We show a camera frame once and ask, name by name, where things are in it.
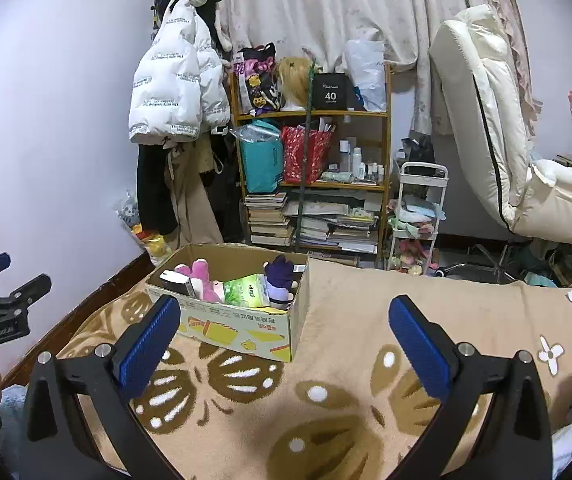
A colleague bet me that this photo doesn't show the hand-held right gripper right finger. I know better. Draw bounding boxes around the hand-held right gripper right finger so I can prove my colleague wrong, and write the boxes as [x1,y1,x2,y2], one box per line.
[387,295,553,480]

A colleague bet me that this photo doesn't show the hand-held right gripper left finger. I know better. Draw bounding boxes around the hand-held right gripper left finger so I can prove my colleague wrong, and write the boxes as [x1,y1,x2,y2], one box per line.
[23,295,183,480]

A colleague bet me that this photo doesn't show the black tissue pack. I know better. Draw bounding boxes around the black tissue pack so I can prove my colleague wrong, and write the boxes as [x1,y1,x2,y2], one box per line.
[160,270,197,299]

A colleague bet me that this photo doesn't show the pink plush toy white head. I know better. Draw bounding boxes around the pink plush toy white head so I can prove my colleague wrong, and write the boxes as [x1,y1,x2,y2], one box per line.
[175,259,225,304]

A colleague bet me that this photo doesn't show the green tissue pack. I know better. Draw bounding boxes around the green tissue pack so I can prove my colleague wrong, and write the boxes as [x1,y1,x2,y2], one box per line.
[223,274,271,309]

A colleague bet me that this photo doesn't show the printed cardboard box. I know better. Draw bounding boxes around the printed cardboard box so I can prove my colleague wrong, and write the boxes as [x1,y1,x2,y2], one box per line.
[145,242,311,363]

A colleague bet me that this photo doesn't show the purple-haired plush doll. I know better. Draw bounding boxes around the purple-haired plush doll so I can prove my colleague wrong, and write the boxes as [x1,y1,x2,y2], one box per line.
[263,255,300,310]

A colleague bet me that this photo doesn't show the plastic bag of plush toys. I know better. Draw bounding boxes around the plastic bag of plush toys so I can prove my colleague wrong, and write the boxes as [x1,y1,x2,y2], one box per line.
[114,190,173,267]

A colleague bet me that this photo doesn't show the beige brown printed blanket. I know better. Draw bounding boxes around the beige brown printed blanket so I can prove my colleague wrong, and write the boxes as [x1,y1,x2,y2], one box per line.
[56,257,572,480]

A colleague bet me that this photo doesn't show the white trolley cart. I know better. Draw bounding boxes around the white trolley cart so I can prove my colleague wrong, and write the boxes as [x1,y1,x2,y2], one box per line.
[386,161,450,275]

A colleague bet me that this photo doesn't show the pile of papers and magazines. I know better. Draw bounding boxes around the pile of papers and magazines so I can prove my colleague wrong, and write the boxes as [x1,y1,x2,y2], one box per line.
[296,200,381,254]

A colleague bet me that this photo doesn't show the beige hanging coat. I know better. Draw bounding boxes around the beige hanging coat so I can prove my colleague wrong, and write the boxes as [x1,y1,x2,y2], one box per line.
[165,135,225,247]

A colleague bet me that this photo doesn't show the black hanging garment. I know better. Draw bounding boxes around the black hanging garment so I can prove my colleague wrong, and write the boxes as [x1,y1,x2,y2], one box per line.
[136,142,177,237]

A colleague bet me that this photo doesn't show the stack of books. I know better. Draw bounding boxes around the stack of books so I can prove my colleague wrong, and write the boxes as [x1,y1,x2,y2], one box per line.
[244,192,297,247]

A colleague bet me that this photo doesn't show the wooden shelf unit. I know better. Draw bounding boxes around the wooden shelf unit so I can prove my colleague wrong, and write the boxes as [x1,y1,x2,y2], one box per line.
[228,62,393,269]

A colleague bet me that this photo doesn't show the row of toiletry bottles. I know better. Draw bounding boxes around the row of toiletry bottles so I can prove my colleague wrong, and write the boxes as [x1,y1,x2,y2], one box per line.
[338,139,385,181]

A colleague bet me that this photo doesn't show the teal bag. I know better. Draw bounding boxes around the teal bag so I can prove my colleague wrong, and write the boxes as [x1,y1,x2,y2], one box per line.
[238,120,285,195]

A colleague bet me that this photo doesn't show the green pole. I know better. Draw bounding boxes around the green pole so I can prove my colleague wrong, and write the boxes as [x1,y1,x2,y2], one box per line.
[293,62,317,254]

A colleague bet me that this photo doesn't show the cream padded chair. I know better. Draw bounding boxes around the cream padded chair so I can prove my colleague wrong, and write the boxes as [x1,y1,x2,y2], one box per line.
[428,4,572,248]

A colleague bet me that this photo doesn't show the red patterned gift bag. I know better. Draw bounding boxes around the red patterned gift bag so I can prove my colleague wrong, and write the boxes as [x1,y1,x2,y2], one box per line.
[281,125,337,185]

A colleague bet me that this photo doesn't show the white printed puffer jacket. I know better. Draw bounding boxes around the white printed puffer jacket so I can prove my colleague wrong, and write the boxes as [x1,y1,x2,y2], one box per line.
[128,0,231,146]

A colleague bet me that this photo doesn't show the black cardboard box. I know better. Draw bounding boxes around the black cardboard box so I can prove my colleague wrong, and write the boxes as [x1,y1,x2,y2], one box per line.
[311,72,355,111]

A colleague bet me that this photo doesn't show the white plastic bag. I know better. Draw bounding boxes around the white plastic bag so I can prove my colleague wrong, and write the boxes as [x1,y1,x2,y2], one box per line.
[343,39,387,113]

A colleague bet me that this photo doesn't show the black character tote bag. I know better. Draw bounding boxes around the black character tote bag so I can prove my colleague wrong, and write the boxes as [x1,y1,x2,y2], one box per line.
[233,44,285,116]

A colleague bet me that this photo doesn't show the blonde wig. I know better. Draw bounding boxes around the blonde wig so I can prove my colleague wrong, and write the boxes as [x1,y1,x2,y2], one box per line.
[277,56,315,111]

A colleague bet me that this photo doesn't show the floral beige curtain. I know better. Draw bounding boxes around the floral beige curtain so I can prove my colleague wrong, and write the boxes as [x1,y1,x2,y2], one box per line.
[213,0,537,137]

